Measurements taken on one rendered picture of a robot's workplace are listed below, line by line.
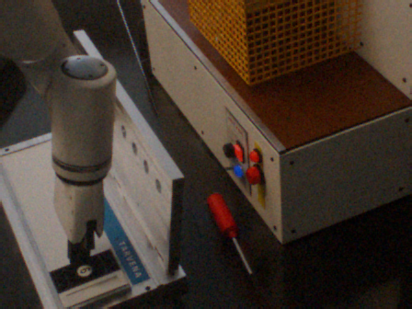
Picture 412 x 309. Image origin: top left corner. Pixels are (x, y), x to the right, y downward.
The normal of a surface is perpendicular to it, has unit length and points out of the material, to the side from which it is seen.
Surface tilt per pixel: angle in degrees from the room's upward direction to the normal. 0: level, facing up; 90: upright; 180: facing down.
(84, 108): 86
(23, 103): 0
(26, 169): 0
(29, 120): 0
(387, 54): 90
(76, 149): 85
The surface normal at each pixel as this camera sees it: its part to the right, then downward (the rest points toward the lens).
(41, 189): -0.07, -0.77
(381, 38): -0.90, 0.32
